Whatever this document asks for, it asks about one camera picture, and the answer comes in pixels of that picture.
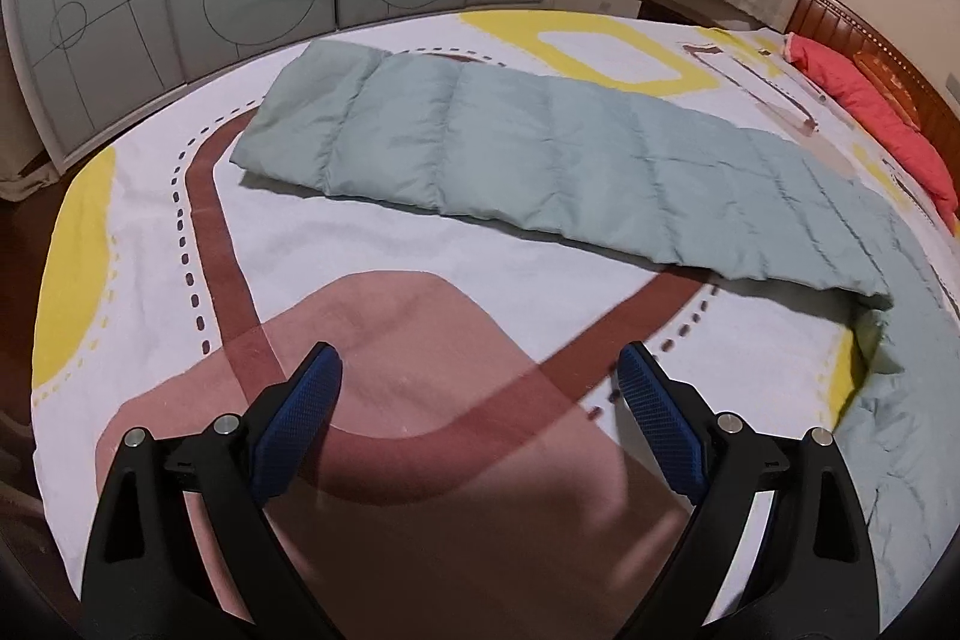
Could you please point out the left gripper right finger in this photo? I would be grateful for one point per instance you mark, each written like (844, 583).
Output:
(814, 574)

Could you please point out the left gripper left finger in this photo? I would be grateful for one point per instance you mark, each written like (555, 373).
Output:
(144, 576)

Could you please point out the light green down jacket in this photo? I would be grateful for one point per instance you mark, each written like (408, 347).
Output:
(636, 178)

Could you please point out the patterned white bed sheet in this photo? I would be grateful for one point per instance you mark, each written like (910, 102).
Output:
(481, 477)

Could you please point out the red pillow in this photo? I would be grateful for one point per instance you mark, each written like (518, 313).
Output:
(852, 90)

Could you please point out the wooden headboard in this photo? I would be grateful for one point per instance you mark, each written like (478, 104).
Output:
(836, 26)

